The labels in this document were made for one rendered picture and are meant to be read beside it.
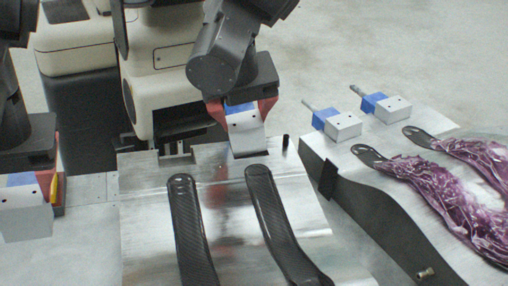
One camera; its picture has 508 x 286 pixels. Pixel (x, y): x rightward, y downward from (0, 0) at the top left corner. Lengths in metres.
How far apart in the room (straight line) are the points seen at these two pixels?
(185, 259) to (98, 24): 0.83
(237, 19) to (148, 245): 0.29
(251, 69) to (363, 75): 2.17
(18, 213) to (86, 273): 0.16
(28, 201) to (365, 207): 0.45
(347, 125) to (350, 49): 2.19
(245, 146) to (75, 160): 0.84
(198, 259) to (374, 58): 2.44
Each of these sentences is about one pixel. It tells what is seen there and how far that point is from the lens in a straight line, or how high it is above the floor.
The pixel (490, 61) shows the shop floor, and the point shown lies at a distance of 3.19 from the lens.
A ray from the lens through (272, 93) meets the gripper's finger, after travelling 0.71.
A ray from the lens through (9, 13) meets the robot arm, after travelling 0.51.
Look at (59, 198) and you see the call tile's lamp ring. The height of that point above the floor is 0.82.
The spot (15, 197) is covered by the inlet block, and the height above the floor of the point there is 0.96.
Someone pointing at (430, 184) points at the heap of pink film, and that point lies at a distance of 0.75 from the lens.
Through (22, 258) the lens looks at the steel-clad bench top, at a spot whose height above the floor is 0.80.
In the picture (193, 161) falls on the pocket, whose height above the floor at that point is 0.86.
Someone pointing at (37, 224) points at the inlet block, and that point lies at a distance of 0.67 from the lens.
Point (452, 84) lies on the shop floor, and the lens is 2.89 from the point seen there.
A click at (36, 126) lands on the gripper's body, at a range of 0.62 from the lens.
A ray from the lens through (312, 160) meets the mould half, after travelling 0.88.
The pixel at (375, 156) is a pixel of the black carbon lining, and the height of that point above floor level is 0.85.
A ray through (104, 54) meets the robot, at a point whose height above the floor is 0.74.
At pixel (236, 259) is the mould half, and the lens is 0.64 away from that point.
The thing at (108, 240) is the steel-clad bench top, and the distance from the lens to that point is 0.81.
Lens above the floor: 1.38
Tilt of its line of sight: 38 degrees down
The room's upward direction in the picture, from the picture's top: 2 degrees clockwise
